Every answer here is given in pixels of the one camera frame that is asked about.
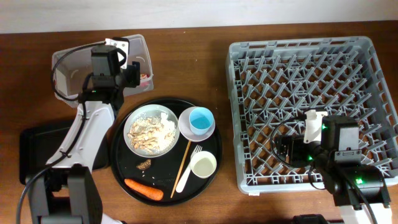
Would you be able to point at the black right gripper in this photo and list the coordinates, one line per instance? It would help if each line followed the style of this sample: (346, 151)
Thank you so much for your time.
(296, 142)

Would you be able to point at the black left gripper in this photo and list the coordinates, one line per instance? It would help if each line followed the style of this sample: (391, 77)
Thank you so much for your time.
(134, 74)

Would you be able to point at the red white wrapper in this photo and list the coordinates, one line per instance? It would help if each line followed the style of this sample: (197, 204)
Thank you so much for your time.
(144, 76)

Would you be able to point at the pink bowl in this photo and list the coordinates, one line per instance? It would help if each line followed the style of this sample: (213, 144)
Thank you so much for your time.
(184, 127)

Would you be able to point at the light blue cup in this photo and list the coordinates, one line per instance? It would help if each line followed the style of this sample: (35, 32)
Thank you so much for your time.
(201, 120)

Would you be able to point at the cream white cup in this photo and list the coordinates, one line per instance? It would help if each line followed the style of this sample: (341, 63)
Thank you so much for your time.
(203, 164)

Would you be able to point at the white plastic fork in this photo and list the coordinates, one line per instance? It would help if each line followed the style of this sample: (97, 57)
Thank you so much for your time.
(183, 180)

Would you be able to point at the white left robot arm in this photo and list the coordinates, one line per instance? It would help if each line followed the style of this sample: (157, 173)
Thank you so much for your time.
(64, 190)

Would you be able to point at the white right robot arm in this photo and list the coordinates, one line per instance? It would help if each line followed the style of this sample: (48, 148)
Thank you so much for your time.
(330, 146)

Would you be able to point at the grey dishwasher rack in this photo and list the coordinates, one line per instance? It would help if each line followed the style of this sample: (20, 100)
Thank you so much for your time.
(270, 82)

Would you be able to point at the grey plate with food scraps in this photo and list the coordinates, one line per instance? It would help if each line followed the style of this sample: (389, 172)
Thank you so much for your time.
(151, 131)

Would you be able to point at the white label sticker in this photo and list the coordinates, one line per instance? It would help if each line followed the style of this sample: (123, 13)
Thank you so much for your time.
(254, 194)

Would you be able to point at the clear plastic bin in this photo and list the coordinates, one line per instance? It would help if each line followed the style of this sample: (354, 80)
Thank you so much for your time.
(71, 72)

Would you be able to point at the round black tray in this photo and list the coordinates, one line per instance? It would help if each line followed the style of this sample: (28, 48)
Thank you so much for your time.
(163, 170)

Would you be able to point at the brown food scrap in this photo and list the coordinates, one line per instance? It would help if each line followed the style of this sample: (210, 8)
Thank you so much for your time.
(144, 165)

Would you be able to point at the wooden chopstick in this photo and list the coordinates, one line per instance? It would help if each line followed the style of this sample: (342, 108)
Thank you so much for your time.
(180, 168)

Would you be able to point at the black rectangular bin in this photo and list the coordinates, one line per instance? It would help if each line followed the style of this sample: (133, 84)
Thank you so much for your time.
(38, 144)

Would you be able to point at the orange carrot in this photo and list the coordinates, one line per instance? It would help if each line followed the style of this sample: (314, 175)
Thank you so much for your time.
(149, 192)

